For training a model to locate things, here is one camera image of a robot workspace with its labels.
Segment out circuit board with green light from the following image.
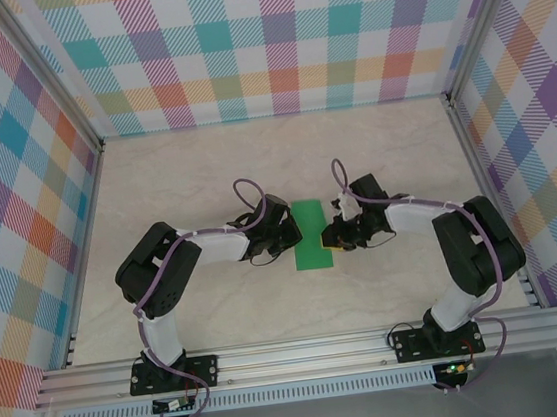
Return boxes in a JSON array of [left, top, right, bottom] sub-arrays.
[[438, 359, 473, 378]]

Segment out small dark circuit board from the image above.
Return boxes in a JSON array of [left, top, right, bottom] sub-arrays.
[[150, 394, 198, 416]]

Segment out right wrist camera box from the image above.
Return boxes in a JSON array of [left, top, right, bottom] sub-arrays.
[[328, 191, 357, 225]]

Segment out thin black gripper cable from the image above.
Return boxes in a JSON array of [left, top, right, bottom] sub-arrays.
[[361, 227, 400, 252], [247, 245, 289, 270]]

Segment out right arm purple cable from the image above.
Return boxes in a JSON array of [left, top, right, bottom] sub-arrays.
[[328, 142, 514, 405]]

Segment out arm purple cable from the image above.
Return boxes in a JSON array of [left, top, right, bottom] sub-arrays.
[[328, 142, 514, 405], [119, 174, 303, 417]]

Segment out wide aluminium mounting rail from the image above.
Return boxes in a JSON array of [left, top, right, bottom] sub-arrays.
[[29, 304, 557, 411]]

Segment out aluminium side rail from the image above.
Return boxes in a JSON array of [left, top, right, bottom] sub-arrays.
[[36, 141, 129, 370], [443, 85, 543, 317]]

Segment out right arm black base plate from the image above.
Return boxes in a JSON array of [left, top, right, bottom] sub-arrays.
[[389, 320, 487, 366]]

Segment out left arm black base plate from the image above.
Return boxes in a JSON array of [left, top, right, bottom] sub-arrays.
[[126, 352, 222, 398]]

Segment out slotted grey cable duct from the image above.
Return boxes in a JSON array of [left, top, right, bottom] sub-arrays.
[[58, 370, 439, 417]]

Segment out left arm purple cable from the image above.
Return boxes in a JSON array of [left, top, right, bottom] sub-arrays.
[[119, 174, 303, 417]]

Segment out aluminium frame post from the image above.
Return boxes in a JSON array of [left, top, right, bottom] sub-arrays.
[[434, 0, 544, 106], [0, 0, 106, 164]]

